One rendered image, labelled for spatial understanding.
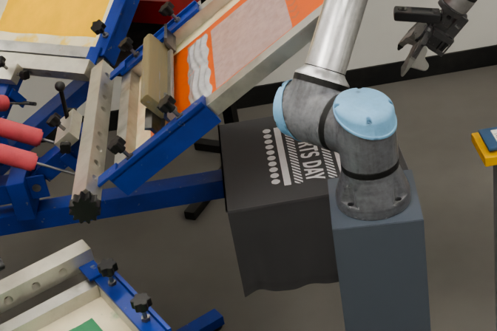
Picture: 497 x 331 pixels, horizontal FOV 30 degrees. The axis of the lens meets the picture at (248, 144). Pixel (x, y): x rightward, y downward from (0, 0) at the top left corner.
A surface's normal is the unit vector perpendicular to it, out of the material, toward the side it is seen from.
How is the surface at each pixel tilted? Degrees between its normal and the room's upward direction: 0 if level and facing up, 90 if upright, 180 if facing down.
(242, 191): 0
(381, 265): 90
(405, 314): 90
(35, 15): 32
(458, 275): 0
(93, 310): 0
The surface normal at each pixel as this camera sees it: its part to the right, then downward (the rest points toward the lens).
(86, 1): -0.36, -0.43
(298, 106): -0.61, -0.14
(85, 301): 0.56, 0.36
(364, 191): -0.37, 0.26
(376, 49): 0.07, 0.52
